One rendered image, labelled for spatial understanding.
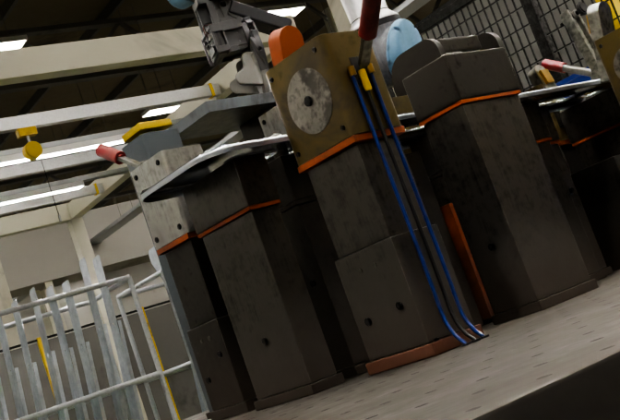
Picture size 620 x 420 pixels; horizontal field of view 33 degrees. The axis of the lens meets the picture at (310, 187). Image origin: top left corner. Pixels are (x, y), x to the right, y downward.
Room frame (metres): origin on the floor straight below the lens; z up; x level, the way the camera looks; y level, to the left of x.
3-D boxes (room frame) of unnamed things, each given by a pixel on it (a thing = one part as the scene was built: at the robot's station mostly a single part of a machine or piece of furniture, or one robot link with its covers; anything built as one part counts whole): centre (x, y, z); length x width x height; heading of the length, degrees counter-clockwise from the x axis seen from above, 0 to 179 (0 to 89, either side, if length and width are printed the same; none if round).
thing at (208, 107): (1.79, 0.02, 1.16); 0.37 x 0.14 x 0.02; 131
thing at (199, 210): (1.27, 0.10, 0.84); 0.12 x 0.05 x 0.29; 41
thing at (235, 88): (1.80, 0.04, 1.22); 0.06 x 0.03 x 0.09; 111
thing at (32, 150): (8.68, 2.11, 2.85); 0.16 x 0.10 x 0.85; 126
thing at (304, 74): (1.15, -0.07, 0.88); 0.14 x 0.09 x 0.36; 41
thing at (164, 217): (1.43, 0.18, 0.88); 0.12 x 0.07 x 0.36; 41
